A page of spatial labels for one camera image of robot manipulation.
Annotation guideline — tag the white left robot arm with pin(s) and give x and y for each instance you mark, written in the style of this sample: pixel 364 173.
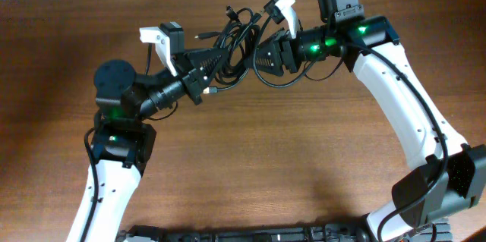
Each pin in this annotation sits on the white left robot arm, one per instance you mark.
pixel 120 143

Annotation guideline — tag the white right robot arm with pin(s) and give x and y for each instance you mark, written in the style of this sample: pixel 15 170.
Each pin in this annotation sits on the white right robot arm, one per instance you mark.
pixel 446 176

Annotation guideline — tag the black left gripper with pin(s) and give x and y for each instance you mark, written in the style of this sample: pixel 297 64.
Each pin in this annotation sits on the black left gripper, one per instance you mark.
pixel 200 76

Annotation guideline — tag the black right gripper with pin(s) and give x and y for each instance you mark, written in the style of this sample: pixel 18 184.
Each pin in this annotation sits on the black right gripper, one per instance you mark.
pixel 289 54

